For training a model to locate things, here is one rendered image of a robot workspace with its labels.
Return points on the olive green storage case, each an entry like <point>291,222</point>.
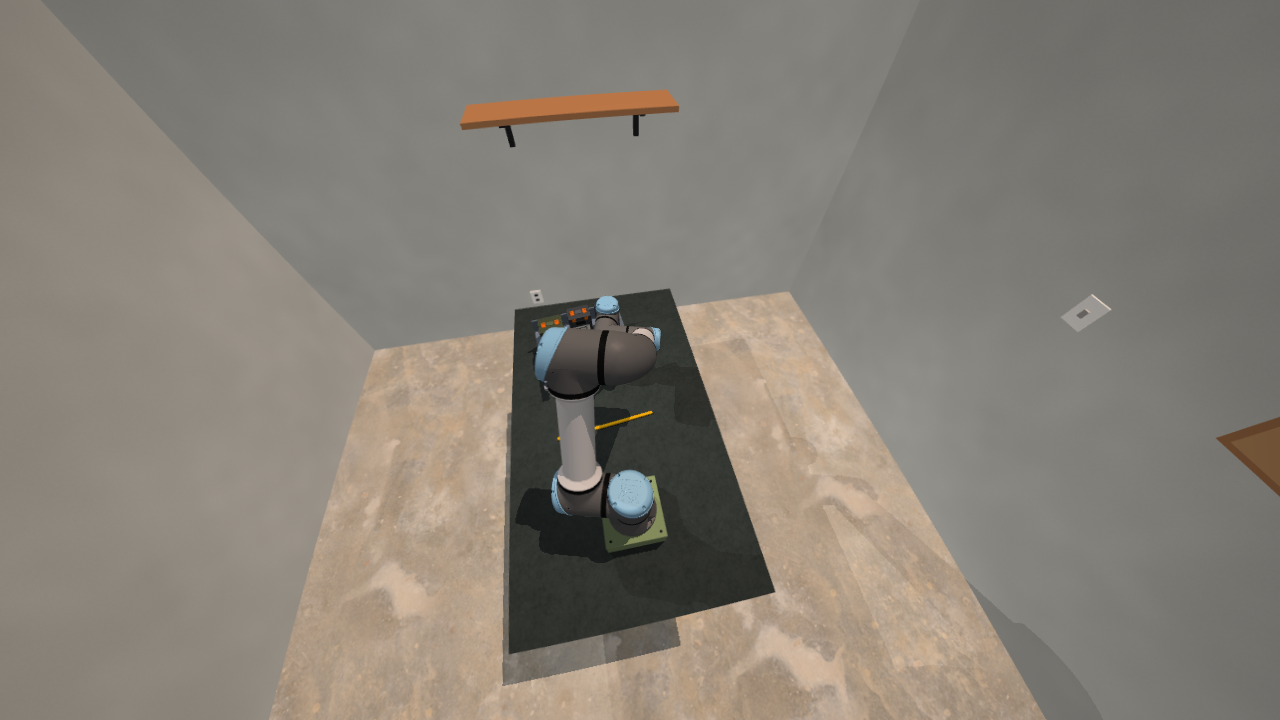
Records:
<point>549,322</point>

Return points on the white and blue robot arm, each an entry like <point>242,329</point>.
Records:
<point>575,362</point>

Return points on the grey metal shelf rack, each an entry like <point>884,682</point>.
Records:
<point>566,324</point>

